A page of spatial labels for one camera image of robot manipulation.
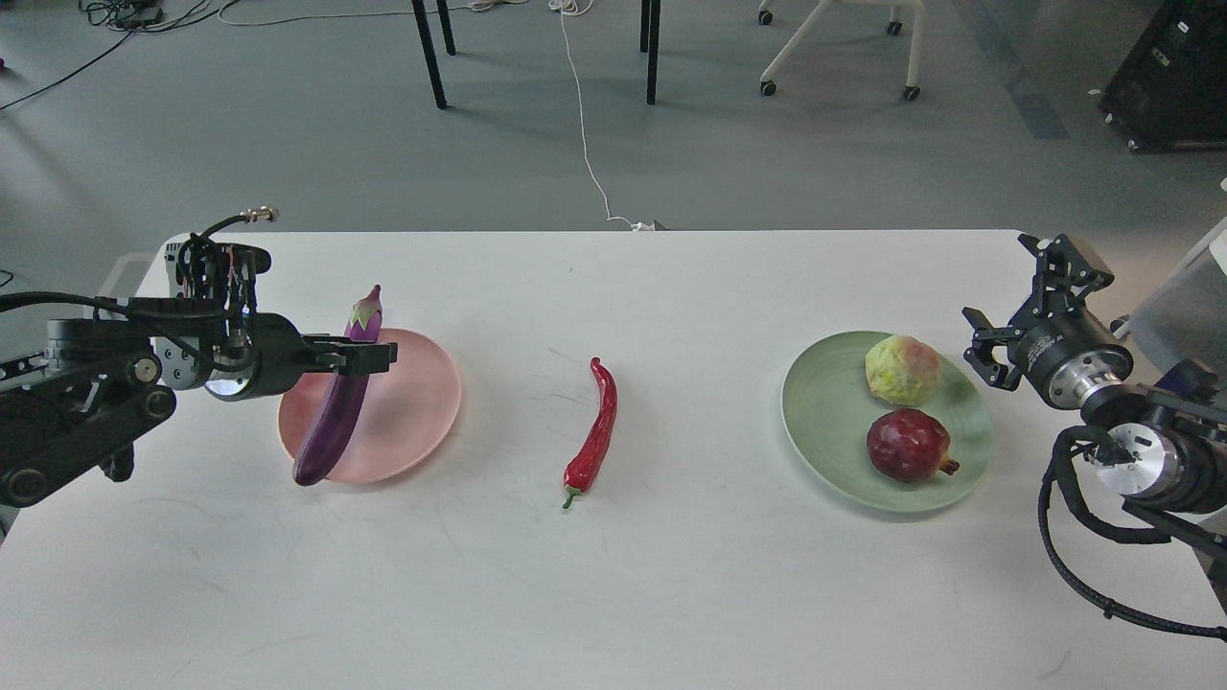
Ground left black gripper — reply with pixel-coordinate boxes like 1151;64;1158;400
202;313;398;401

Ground purple eggplant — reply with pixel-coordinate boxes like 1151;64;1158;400
292;285;382;486

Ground black table legs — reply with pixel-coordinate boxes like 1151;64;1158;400
410;0;663;110

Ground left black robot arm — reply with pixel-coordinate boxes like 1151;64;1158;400
1;207;398;508

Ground green plate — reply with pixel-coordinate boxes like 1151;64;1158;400
782;331;998;514

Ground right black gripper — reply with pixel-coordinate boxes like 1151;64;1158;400
962;233;1134;410

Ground black equipment case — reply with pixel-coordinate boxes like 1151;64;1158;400
1099;1;1226;153

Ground white office chair base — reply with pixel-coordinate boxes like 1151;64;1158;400
757;0;928;103

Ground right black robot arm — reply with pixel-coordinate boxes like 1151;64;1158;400
962;233;1225;638

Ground green pink apple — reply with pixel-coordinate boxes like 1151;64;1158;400
864;333;944;406

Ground white floor cable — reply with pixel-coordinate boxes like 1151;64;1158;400
217;0;666;233

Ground red chili pepper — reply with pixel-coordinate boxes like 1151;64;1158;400
562;356;618;510

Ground black floor cables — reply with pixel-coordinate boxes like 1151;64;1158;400
0;0;240;114

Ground red pomegranate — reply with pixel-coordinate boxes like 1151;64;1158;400
865;409;961;484

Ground pink plate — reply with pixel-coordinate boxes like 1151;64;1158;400
328;328;463;485

